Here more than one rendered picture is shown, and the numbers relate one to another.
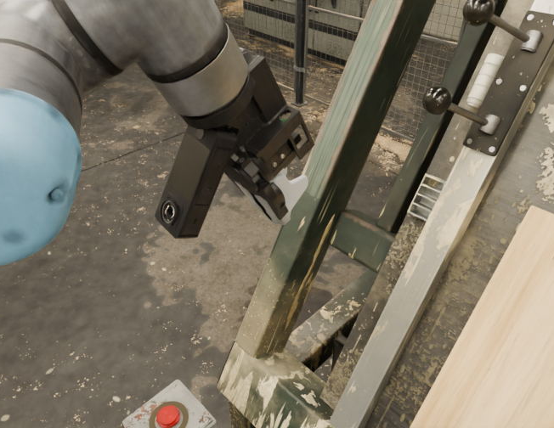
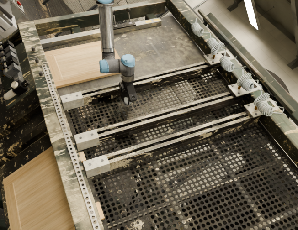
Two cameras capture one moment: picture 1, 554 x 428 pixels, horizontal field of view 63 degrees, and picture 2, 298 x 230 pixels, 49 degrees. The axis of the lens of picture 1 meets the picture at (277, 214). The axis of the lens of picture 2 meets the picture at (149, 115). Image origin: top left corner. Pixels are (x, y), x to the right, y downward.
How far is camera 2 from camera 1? 2.08 m
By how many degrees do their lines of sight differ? 32
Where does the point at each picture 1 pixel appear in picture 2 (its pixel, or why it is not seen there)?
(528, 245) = not seen: hidden behind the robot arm
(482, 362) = (79, 48)
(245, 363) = (31, 23)
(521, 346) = (87, 50)
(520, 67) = (126, 24)
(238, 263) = not seen: hidden behind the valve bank
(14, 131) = not seen: outside the picture
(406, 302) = (77, 35)
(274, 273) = (57, 18)
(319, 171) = (85, 13)
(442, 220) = (96, 31)
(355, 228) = (78, 29)
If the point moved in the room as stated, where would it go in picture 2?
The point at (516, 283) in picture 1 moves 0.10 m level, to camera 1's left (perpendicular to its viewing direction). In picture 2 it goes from (96, 44) to (88, 32)
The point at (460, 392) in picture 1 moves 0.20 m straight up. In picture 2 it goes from (71, 49) to (93, 33)
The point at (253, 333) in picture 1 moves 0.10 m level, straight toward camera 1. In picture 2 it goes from (40, 21) to (36, 21)
